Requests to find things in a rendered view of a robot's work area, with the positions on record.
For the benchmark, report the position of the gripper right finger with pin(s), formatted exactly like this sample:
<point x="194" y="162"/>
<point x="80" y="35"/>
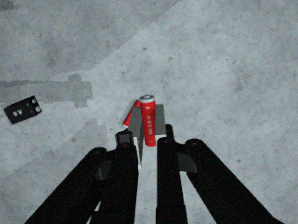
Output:
<point x="224" y="195"/>

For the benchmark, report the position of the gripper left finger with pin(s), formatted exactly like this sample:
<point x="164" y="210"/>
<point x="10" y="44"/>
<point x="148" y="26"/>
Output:
<point x="78" y="195"/>

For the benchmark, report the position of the black nine-volt battery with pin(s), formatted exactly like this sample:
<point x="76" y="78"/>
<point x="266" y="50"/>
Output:
<point x="22" y="110"/>

